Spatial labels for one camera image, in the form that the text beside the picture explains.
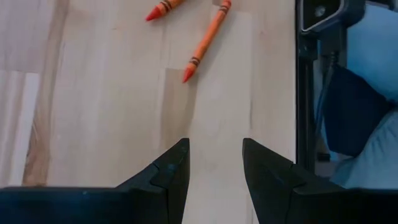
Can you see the person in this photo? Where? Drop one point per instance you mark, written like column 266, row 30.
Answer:
column 354, row 112

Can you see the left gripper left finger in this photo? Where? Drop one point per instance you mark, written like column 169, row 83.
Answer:
column 158, row 193

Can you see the table-level camera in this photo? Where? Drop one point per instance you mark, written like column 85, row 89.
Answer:
column 323, row 12

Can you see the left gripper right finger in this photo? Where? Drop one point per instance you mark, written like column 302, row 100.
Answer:
column 273, row 186

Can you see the black metal table frame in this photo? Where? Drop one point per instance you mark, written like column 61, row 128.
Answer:
column 304, row 93

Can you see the orange crayon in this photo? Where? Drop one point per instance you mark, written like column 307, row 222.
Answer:
column 206, row 37
column 161, row 7

